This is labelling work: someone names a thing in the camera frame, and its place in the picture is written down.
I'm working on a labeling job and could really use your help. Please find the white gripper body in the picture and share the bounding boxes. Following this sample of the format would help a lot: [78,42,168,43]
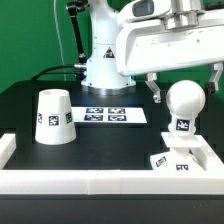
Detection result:
[116,18,224,76]

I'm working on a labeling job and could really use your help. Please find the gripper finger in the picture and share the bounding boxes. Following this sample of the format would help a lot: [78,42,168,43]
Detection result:
[145,73,162,103]
[205,62,224,94]

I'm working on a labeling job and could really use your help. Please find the white lamp bulb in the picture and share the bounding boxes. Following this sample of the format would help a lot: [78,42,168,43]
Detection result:
[166,80,205,136]

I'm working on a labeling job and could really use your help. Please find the white lamp base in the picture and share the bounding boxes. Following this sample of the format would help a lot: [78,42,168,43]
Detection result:
[150,132,205,172]

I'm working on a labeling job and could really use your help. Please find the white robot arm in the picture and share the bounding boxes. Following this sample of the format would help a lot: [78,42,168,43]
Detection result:
[82,0,224,103]

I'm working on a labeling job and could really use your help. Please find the white conical lamp shade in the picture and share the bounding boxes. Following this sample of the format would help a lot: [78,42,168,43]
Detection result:
[35,89,76,145]

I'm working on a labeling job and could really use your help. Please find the white marker sheet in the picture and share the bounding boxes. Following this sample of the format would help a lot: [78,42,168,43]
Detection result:
[72,107,147,124]

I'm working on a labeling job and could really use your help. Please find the white U-shaped fence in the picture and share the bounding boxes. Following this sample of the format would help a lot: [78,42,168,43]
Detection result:
[0,134,224,195]

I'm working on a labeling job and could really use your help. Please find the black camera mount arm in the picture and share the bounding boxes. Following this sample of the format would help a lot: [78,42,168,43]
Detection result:
[66,0,88,64]

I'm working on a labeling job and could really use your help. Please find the white thin cable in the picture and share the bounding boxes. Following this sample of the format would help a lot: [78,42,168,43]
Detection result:
[53,0,68,82]

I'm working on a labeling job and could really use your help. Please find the black cable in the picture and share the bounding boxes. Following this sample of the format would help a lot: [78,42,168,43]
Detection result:
[30,63,88,82]

